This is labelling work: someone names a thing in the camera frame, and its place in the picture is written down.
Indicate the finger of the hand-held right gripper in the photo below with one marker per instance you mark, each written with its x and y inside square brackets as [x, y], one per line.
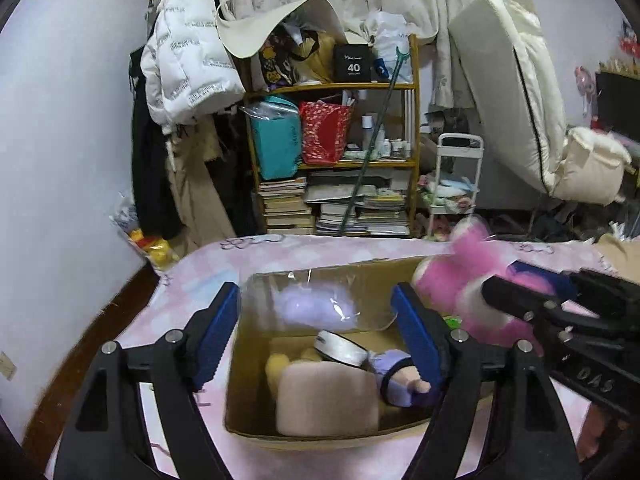
[540, 275]
[515, 302]

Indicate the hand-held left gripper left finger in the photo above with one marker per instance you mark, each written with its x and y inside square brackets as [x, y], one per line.
[220, 330]

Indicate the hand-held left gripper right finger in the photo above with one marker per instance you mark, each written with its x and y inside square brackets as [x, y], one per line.
[415, 330]

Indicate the brown cardboard box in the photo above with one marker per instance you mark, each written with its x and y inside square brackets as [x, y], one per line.
[250, 360]

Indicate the pink plush toy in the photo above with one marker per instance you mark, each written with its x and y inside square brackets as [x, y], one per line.
[450, 280]

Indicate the person's right hand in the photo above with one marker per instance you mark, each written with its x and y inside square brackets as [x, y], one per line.
[595, 432]

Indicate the green tissue packet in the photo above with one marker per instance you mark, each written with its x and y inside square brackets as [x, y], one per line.
[452, 321]

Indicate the purple hat plush doll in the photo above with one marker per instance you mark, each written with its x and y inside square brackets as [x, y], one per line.
[400, 390]

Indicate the pink checkered printed bed sheet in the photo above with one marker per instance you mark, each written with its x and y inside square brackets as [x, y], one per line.
[200, 270]

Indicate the yellow bear plush toy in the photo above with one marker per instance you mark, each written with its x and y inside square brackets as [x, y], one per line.
[277, 367]

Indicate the brown cardboard piece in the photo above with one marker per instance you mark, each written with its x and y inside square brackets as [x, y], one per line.
[617, 255]

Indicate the lavender fluffy plush toy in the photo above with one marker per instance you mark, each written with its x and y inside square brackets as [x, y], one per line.
[310, 305]

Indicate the beige plush pillow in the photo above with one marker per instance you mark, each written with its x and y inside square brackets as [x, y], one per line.
[325, 400]

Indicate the cream cushion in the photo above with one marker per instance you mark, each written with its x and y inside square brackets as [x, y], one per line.
[590, 165]

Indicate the beige hanging garment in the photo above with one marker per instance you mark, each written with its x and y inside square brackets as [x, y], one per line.
[195, 200]

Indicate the stack of books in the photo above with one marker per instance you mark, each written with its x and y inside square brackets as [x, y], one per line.
[340, 210]

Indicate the clear plastic bag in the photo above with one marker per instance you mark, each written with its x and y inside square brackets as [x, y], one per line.
[125, 212]

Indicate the white trolley cart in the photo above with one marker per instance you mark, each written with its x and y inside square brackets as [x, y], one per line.
[457, 141]

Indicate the black hanging garment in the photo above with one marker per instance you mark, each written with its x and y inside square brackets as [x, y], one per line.
[150, 170]

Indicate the group of cosmetic bottles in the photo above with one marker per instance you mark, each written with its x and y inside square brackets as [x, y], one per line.
[385, 145]

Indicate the black screen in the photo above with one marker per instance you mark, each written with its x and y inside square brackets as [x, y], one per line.
[620, 102]

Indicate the teal bag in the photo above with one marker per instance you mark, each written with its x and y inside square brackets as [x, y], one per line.
[275, 145]

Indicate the green pole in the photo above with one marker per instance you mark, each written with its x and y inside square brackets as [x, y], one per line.
[380, 125]

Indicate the red patterned bag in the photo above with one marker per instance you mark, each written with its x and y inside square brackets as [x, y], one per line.
[322, 135]

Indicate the cream folded mattress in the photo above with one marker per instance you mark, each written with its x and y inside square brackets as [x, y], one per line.
[505, 60]

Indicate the yellow wooden shelf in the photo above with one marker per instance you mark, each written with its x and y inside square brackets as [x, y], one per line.
[350, 87]

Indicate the white puffer jacket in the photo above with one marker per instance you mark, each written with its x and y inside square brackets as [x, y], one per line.
[185, 60]

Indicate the black box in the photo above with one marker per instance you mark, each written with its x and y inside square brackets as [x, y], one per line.
[352, 65]

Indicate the white plastic bag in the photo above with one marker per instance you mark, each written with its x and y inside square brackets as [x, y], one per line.
[392, 45]

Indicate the black yellow patterned tote bag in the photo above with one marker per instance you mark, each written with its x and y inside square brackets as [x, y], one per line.
[285, 60]

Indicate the cream wide brim hat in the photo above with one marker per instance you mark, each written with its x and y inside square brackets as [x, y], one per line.
[250, 35]

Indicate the pink wall decoration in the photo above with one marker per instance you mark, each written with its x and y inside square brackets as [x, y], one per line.
[585, 85]

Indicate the beige wall socket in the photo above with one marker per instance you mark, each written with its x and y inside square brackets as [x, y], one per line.
[7, 366]

